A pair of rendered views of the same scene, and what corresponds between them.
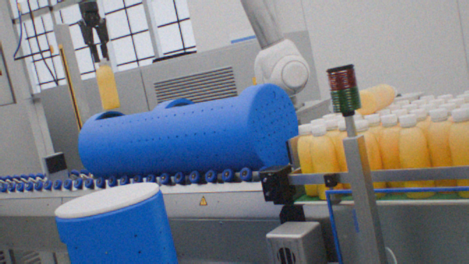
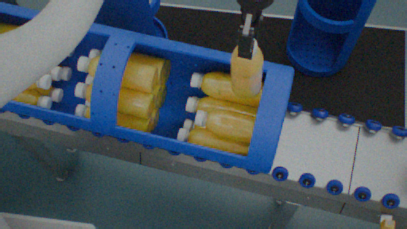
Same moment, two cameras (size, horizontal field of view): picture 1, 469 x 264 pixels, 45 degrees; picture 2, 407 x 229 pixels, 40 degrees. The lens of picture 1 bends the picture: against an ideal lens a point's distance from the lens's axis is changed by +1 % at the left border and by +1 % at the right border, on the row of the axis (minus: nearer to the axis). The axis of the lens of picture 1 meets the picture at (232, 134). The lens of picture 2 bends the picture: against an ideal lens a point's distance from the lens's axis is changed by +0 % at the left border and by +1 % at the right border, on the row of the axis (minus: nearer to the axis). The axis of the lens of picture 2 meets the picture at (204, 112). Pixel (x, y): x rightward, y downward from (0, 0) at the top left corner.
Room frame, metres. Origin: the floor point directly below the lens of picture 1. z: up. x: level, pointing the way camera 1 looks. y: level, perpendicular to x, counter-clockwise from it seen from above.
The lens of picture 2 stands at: (2.75, 0.16, 2.46)
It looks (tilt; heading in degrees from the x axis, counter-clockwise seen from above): 69 degrees down; 158
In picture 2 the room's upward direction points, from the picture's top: 3 degrees counter-clockwise
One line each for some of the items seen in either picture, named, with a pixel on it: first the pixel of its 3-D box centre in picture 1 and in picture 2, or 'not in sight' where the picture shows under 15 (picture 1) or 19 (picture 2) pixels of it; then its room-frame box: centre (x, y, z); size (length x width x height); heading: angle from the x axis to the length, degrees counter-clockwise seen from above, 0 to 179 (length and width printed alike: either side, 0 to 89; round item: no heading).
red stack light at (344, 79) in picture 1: (342, 79); not in sight; (1.24, -0.26, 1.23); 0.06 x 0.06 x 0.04
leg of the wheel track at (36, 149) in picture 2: not in sight; (42, 154); (1.86, -0.19, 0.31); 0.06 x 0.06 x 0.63; 51
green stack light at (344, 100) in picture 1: (345, 99); not in sight; (1.24, -0.26, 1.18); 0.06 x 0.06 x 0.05
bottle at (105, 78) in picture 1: (107, 85); (246, 68); (2.29, 0.45, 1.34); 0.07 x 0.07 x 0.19
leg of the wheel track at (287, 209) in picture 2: not in sight; (283, 215); (2.48, 0.57, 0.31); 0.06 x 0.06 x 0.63; 51
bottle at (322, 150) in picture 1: (325, 164); not in sight; (1.52, -0.23, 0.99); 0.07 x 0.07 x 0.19
